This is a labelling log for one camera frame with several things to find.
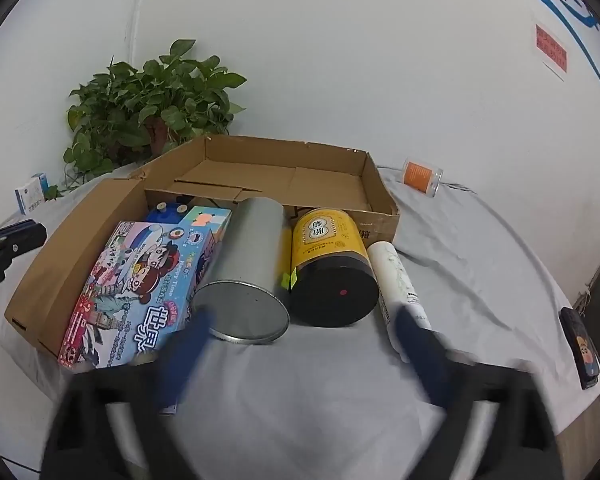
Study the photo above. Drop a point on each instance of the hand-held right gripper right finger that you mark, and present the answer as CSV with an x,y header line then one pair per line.
x,y
425,360

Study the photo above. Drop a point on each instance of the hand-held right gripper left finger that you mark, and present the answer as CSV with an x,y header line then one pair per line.
x,y
185,360

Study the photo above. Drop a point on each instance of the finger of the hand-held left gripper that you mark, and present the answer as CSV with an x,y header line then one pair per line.
x,y
22,237

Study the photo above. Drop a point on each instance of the brown cardboard box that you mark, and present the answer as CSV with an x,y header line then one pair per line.
x,y
280,180

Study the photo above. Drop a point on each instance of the small blue white carton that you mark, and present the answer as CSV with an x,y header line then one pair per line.
x,y
30,192

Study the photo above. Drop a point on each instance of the white cylindrical bottle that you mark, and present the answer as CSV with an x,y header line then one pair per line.
x,y
392,270

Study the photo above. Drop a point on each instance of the cartoon printed game box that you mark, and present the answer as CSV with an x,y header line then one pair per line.
x,y
130,280

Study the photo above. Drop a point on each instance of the grey table cloth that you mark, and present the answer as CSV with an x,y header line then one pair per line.
x,y
330,400

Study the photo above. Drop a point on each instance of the silver metal tin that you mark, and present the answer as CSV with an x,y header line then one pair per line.
x,y
245,250

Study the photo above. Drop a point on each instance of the green yellow paper tag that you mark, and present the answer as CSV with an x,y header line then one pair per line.
x,y
288,280

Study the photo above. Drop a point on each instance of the dark phone case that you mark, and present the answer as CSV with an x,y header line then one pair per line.
x,y
580,345

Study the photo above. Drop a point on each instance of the yellow canister with black lid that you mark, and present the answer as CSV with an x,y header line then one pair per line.
x,y
325,240

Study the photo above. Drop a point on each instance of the clear jar with orange label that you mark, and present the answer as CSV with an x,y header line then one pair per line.
x,y
417,175

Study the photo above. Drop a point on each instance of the green potted plant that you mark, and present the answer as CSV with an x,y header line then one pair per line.
x,y
145,95

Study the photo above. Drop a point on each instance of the red wall notice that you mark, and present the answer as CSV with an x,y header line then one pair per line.
x,y
550,50

